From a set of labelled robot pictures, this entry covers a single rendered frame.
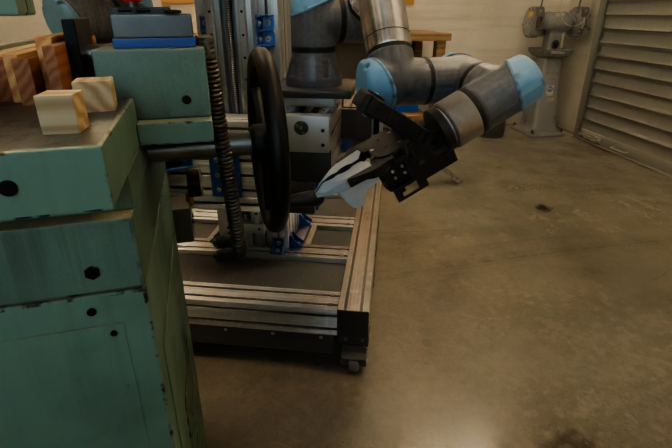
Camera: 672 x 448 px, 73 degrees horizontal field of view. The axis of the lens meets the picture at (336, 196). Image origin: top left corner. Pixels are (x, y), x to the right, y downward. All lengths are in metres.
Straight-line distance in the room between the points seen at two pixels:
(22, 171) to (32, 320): 0.21
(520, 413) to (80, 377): 1.12
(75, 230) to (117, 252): 0.05
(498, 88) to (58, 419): 0.71
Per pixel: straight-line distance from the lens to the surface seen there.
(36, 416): 0.70
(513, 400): 1.47
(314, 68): 1.20
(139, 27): 0.65
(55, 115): 0.48
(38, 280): 0.58
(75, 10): 1.29
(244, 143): 0.72
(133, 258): 0.56
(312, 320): 1.34
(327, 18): 1.21
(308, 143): 1.11
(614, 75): 4.12
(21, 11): 0.71
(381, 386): 1.43
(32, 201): 0.46
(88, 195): 0.45
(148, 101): 0.65
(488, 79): 0.70
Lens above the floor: 1.01
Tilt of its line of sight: 22 degrees down
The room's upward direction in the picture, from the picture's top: straight up
